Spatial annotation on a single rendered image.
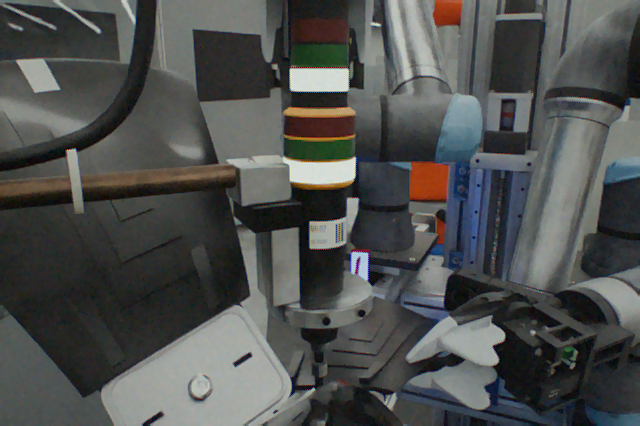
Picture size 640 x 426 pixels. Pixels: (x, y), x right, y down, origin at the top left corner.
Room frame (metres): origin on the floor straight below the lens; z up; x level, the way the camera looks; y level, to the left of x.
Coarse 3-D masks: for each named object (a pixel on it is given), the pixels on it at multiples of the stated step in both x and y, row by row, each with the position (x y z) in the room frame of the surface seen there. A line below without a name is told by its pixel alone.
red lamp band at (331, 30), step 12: (300, 24) 0.30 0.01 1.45; (312, 24) 0.30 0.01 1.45; (324, 24) 0.30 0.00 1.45; (336, 24) 0.30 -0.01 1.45; (348, 24) 0.31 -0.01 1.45; (300, 36) 0.30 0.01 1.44; (312, 36) 0.30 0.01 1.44; (324, 36) 0.30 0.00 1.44; (336, 36) 0.30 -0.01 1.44; (348, 36) 0.31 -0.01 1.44
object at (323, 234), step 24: (312, 192) 0.30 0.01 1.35; (336, 192) 0.30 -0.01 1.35; (312, 216) 0.30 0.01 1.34; (336, 216) 0.30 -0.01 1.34; (312, 240) 0.30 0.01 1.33; (336, 240) 0.30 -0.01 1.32; (312, 264) 0.30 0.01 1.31; (336, 264) 0.30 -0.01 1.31; (312, 288) 0.30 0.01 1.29; (336, 288) 0.30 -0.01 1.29; (312, 336) 0.30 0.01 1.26; (336, 336) 0.31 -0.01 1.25
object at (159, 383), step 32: (224, 320) 0.28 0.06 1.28; (160, 352) 0.26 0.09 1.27; (192, 352) 0.26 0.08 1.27; (224, 352) 0.27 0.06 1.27; (256, 352) 0.27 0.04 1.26; (128, 384) 0.25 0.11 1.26; (160, 384) 0.25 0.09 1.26; (224, 384) 0.25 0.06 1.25; (256, 384) 0.26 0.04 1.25; (288, 384) 0.26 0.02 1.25; (128, 416) 0.24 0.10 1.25; (192, 416) 0.24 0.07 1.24; (224, 416) 0.24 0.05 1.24; (256, 416) 0.24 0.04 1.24
